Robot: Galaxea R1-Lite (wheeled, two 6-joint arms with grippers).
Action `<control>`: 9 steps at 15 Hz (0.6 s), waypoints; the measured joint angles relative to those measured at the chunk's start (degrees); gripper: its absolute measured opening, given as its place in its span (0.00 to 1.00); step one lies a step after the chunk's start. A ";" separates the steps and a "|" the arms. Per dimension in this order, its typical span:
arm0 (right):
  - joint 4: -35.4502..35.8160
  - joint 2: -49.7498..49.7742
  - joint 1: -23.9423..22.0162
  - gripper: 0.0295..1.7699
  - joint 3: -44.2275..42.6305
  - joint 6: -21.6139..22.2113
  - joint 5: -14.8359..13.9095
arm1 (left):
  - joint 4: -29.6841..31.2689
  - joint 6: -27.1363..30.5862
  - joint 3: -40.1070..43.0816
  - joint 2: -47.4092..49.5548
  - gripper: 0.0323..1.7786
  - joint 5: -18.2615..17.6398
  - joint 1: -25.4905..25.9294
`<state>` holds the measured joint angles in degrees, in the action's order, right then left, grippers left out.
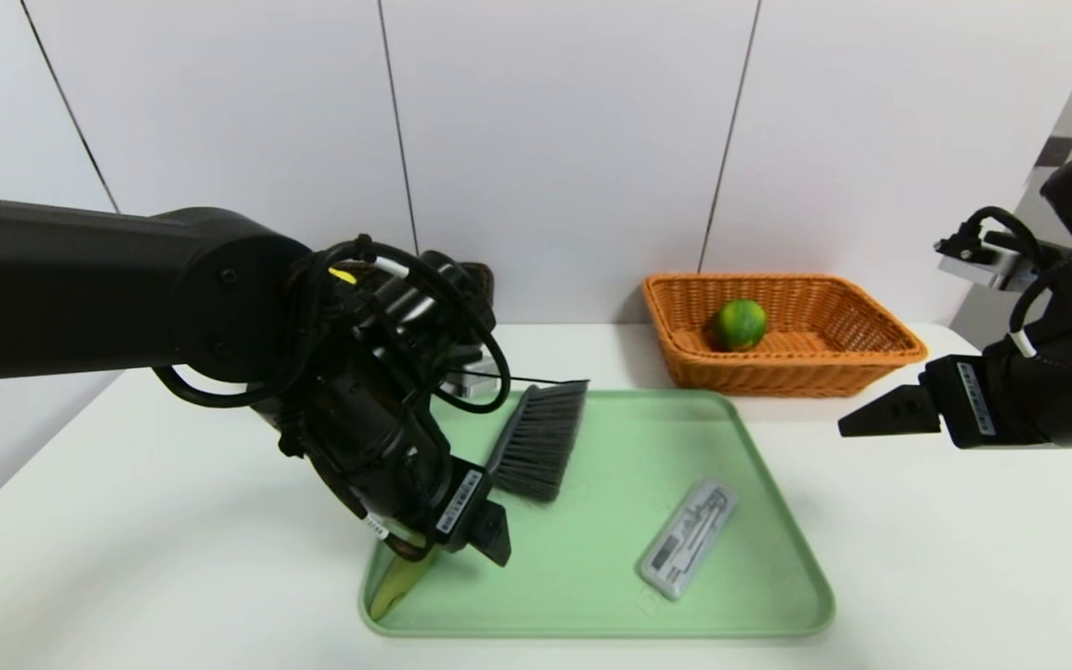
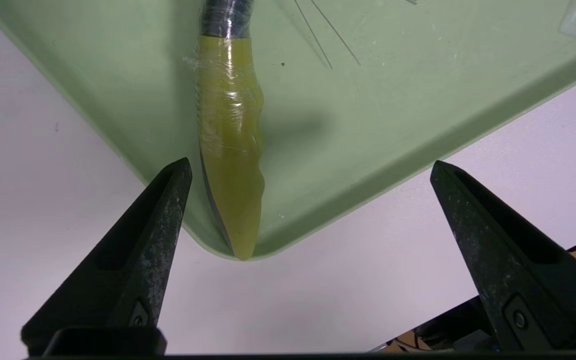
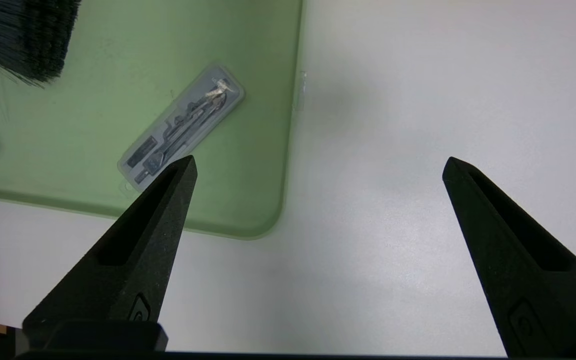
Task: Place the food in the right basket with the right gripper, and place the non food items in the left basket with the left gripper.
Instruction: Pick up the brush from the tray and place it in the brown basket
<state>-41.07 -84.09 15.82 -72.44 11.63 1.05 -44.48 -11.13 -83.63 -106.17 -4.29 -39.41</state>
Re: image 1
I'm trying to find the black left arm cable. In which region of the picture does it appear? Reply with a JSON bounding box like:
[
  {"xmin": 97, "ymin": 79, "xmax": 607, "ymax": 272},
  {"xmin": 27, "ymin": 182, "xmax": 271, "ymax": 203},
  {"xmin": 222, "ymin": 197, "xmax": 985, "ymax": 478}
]
[{"xmin": 153, "ymin": 235, "xmax": 512, "ymax": 416}]

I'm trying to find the clear plastic compass case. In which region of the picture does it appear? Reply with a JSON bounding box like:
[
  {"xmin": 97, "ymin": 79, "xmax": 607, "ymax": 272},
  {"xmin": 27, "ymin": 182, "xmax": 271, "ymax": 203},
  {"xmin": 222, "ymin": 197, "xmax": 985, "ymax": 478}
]
[{"xmin": 638, "ymin": 479, "xmax": 740, "ymax": 603}]

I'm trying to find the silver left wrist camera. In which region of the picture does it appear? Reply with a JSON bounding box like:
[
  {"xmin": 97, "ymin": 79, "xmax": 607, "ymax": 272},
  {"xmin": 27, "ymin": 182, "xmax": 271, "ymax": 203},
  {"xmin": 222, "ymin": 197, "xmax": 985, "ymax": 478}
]
[{"xmin": 446, "ymin": 361, "xmax": 502, "ymax": 401}]

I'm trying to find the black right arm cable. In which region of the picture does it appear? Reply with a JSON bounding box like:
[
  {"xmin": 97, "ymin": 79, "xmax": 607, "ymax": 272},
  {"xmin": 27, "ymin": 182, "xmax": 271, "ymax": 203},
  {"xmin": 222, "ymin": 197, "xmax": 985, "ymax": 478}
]
[{"xmin": 959, "ymin": 206, "xmax": 1072, "ymax": 359}]

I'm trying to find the black zip tie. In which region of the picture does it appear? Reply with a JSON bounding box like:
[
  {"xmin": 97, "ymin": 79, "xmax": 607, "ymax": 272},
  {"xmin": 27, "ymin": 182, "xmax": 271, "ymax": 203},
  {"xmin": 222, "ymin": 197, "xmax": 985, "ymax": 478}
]
[{"xmin": 443, "ymin": 369, "xmax": 591, "ymax": 386}]

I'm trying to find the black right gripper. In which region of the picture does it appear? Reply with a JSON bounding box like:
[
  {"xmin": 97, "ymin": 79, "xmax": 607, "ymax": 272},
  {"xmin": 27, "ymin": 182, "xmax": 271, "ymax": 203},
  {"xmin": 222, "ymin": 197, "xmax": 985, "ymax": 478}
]
[{"xmin": 837, "ymin": 342, "xmax": 1072, "ymax": 449}]

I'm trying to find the thin cable with white tag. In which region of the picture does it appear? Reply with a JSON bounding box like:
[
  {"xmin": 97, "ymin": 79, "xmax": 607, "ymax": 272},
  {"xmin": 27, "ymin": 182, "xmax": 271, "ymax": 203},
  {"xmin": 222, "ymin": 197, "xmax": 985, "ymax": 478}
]
[{"xmin": 350, "ymin": 484, "xmax": 439, "ymax": 562}]

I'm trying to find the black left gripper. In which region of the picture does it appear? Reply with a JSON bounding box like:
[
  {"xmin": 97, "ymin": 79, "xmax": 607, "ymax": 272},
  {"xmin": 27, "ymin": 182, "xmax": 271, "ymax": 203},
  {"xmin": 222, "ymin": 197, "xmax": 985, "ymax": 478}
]
[{"xmin": 370, "ymin": 403, "xmax": 512, "ymax": 568}]

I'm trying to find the green lime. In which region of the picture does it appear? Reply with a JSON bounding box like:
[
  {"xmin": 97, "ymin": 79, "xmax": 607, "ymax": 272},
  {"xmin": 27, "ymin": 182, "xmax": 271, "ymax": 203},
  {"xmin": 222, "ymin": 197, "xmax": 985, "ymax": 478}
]
[{"xmin": 711, "ymin": 298, "xmax": 769, "ymax": 353}]

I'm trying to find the orange wicker basket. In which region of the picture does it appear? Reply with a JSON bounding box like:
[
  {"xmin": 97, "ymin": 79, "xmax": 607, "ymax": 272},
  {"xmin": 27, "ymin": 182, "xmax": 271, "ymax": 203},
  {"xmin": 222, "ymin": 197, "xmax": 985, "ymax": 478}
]
[{"xmin": 641, "ymin": 272, "xmax": 928, "ymax": 399}]

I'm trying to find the light green plastic tray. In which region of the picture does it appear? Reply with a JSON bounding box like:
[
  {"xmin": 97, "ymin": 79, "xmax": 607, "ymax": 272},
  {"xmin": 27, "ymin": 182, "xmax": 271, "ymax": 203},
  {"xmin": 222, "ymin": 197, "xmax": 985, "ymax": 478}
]
[{"xmin": 359, "ymin": 388, "xmax": 837, "ymax": 641}]

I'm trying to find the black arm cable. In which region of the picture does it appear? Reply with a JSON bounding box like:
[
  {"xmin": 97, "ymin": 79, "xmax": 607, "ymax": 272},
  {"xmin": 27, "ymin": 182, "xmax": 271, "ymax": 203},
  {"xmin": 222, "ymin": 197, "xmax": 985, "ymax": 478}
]
[
  {"xmin": 153, "ymin": 235, "xmax": 512, "ymax": 416},
  {"xmin": 959, "ymin": 206, "xmax": 1072, "ymax": 359}
]

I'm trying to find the dark brown wicker basket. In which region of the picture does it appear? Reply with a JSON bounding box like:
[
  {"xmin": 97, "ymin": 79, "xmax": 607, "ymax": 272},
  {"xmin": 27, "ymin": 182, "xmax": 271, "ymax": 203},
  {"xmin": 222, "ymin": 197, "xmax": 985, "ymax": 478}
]
[{"xmin": 434, "ymin": 261, "xmax": 498, "ymax": 373}]

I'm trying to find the grey brush with green handle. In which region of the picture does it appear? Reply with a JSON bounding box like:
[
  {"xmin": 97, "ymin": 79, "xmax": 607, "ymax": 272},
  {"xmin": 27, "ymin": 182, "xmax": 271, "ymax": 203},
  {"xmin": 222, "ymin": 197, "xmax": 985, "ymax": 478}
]
[{"xmin": 368, "ymin": 380, "xmax": 590, "ymax": 623}]

